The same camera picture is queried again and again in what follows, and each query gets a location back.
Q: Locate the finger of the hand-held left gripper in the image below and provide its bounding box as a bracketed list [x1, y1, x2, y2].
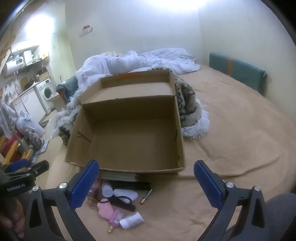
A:
[5, 159, 33, 173]
[23, 160, 50, 179]

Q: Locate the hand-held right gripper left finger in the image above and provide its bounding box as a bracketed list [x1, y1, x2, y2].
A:
[23, 159, 100, 241]

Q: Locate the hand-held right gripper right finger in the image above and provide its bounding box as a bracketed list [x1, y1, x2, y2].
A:
[194, 160, 271, 241]

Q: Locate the clear pink plastic item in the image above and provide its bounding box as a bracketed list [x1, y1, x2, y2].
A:
[87, 181, 105, 209]

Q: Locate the small white jar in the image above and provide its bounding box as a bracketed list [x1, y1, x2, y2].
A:
[100, 183, 114, 197]

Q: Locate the pink toy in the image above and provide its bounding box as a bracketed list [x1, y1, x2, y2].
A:
[97, 199, 114, 219]

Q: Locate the white oval case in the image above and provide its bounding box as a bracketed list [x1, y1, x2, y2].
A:
[113, 189, 138, 201]

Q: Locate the black stick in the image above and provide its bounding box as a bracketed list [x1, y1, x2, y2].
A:
[108, 199, 136, 212]

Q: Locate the pink bottle with gold cap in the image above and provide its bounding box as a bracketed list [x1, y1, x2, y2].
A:
[107, 207, 123, 233]

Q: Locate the black hair tie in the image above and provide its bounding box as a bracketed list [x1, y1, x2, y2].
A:
[117, 196, 134, 205]

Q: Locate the black long box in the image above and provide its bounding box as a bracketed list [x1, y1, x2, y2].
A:
[111, 181, 151, 190]

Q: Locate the white labelled pill bottle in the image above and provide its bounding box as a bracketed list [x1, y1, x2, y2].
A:
[120, 212, 144, 229]

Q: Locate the black gold pen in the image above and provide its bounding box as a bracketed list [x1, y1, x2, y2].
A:
[139, 189, 153, 205]

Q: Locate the brown cardboard box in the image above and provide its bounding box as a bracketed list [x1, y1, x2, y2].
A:
[64, 70, 186, 175]

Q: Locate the person's left hand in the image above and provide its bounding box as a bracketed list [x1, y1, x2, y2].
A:
[0, 197, 26, 239]

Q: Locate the yellow wooden chair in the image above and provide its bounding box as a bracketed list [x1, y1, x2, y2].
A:
[0, 136, 33, 165]

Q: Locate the paper sheet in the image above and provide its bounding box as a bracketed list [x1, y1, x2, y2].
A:
[37, 139, 50, 154]

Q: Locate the red cloth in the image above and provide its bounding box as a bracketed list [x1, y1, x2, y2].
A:
[0, 137, 19, 156]

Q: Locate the grey patterned bag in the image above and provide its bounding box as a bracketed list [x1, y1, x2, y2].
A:
[30, 132, 43, 150]

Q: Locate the pale plastic bag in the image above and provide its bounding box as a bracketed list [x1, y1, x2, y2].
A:
[16, 111, 45, 139]

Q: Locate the white hanging cloth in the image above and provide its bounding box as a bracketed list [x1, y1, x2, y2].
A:
[0, 102, 18, 139]

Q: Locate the white kitchen cabinet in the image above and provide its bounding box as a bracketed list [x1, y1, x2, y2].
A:
[11, 88, 47, 126]

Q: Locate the beige bedside table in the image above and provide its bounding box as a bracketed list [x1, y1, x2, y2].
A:
[47, 93, 67, 112]

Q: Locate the white washing machine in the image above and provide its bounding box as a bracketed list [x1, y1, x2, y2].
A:
[35, 78, 56, 114]

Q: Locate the shaggy patterned blanket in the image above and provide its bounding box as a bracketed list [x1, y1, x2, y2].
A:
[54, 66, 210, 146]

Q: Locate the person's grey trouser leg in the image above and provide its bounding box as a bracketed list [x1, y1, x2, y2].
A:
[264, 193, 296, 241]

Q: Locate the teal upholstered chair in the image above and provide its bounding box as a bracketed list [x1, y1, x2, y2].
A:
[56, 75, 80, 105]

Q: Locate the white water heater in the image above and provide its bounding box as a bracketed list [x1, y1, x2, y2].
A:
[2, 57, 26, 77]

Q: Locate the white range hood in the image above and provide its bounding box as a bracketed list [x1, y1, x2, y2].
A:
[23, 50, 42, 66]

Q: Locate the teal cushion with orange stripe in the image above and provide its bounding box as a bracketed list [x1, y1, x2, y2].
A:
[209, 52, 268, 96]

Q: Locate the white duvet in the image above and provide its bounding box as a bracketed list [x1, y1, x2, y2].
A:
[75, 47, 201, 93]

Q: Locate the red white wall decoration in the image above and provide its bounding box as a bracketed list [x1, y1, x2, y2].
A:
[80, 24, 93, 37]

